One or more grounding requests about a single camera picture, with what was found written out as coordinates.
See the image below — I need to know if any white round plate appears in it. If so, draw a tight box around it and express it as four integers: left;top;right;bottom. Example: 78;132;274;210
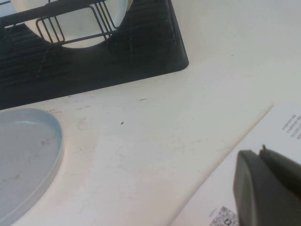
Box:
11;0;127;49

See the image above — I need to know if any black wire dish rack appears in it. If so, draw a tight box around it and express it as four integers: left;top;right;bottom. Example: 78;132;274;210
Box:
0;0;178;71

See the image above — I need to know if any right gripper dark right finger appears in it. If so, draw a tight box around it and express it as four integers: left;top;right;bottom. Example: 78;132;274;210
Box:
256;145;301;226

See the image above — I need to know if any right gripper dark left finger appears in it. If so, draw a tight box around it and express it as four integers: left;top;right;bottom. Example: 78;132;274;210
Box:
232;149;262;226

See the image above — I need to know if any black plastic drain tray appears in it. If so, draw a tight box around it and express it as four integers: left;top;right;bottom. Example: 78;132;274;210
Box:
0;0;190;111

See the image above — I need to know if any white printed paper sheet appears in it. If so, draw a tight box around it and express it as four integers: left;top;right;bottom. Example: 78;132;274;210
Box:
169;101;301;226

